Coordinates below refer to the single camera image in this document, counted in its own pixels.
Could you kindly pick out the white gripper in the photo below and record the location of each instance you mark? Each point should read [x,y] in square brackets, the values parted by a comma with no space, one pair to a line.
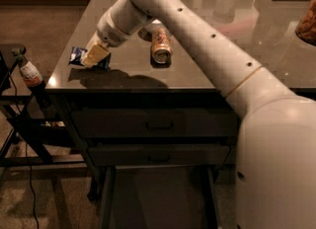
[108,33]

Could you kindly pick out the blue rxbar blueberry wrapper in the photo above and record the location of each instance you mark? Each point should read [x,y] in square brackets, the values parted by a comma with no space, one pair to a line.
[77,54]

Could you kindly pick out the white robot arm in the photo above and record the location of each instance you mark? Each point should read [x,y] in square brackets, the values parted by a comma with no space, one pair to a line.
[276,147]

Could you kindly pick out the top left drawer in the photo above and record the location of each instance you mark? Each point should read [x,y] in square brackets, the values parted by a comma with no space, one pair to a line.
[155,123]

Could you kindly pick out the dark counter cabinet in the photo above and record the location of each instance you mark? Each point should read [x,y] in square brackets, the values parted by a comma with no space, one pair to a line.
[265,29]

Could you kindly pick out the middle left drawer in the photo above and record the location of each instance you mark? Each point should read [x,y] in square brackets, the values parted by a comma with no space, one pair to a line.
[162,154]

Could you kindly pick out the open bottom drawer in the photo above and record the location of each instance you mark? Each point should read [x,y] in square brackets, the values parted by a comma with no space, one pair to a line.
[178,197]

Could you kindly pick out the gold soda can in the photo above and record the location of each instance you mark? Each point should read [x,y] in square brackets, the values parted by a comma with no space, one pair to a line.
[161,45]

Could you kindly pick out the white ceramic bowl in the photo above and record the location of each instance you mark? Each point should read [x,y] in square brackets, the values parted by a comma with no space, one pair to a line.
[156,24]

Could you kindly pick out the cola bottle with label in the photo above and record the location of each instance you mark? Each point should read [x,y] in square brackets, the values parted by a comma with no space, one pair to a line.
[32,78]

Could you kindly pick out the dark side stand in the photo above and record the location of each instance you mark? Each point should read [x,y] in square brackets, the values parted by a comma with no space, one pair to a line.
[35,139]

